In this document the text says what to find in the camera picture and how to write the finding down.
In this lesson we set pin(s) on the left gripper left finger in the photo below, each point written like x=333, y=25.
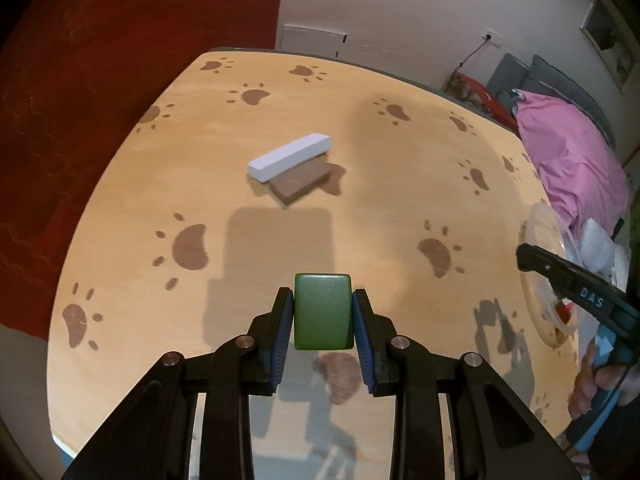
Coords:
x=149, y=433

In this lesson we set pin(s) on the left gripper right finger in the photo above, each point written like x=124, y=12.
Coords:
x=493, y=433

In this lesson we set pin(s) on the white wall panel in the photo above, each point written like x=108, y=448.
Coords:
x=312, y=41

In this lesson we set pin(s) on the brown block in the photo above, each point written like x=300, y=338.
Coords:
x=299, y=180

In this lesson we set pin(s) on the person's right hand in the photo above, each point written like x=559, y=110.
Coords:
x=589, y=380

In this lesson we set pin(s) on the wall power socket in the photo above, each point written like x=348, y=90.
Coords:
x=492, y=37

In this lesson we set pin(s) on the pink cloth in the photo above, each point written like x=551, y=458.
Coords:
x=580, y=173

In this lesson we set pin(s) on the clear glass bowl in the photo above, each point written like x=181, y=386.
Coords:
x=555, y=320

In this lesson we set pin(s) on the red patterned bag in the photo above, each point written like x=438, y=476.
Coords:
x=471, y=92

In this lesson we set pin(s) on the long white block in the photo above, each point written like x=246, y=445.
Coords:
x=285, y=157

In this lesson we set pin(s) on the framed wall picture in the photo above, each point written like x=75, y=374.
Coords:
x=609, y=39

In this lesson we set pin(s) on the green-topped white block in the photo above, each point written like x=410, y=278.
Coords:
x=323, y=312

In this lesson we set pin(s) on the white crumpled tissue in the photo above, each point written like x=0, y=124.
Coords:
x=602, y=256

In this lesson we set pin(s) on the red curtain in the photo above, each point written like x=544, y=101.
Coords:
x=76, y=76

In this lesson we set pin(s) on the grey sofa cushion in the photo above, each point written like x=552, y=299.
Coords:
x=543, y=78

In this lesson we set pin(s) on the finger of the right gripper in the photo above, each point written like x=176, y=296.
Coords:
x=539, y=288
x=557, y=270

